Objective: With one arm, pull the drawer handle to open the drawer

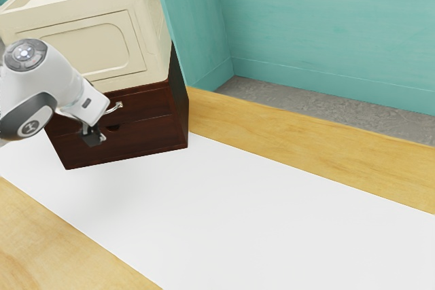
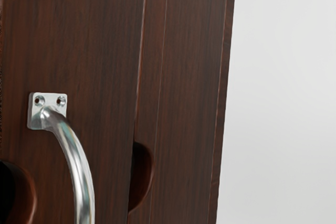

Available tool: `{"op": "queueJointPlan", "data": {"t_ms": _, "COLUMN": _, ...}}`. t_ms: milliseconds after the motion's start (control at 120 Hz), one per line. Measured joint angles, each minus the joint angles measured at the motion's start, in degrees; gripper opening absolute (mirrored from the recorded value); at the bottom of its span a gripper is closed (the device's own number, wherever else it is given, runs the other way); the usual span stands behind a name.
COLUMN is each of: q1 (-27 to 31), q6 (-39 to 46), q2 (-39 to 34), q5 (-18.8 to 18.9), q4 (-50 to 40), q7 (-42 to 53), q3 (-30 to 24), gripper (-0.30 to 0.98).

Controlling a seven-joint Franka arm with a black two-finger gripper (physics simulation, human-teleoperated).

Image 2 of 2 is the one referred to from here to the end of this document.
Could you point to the dark wooden cabinet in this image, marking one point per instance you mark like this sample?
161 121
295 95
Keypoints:
183 77

